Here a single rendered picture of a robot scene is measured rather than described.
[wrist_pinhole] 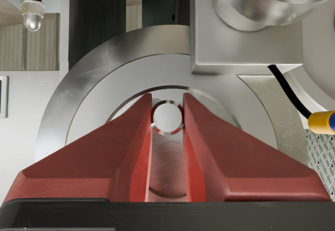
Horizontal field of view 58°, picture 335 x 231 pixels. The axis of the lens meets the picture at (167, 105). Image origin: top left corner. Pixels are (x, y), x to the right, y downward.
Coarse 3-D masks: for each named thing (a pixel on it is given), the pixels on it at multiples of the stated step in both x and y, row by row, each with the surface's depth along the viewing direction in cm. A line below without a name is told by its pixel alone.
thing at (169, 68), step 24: (120, 72) 16; (144, 72) 16; (168, 72) 16; (96, 96) 16; (120, 96) 16; (216, 96) 16; (240, 96) 16; (72, 120) 16; (96, 120) 16; (240, 120) 16; (264, 120) 16
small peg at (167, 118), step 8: (160, 104) 12; (168, 104) 12; (176, 104) 12; (152, 112) 12; (160, 112) 12; (168, 112) 12; (176, 112) 12; (152, 120) 12; (160, 120) 12; (168, 120) 12; (176, 120) 12; (160, 128) 12; (168, 128) 12; (176, 128) 12
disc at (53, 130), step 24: (96, 48) 17; (120, 48) 17; (144, 48) 17; (168, 48) 17; (72, 72) 17; (96, 72) 17; (72, 96) 16; (264, 96) 16; (48, 120) 16; (288, 120) 16; (48, 144) 16; (288, 144) 16
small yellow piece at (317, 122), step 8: (272, 72) 14; (280, 72) 14; (280, 80) 13; (288, 88) 13; (288, 96) 13; (296, 96) 13; (296, 104) 13; (304, 112) 13; (320, 112) 12; (328, 112) 11; (312, 120) 12; (320, 120) 11; (328, 120) 11; (312, 128) 12; (320, 128) 12; (328, 128) 11
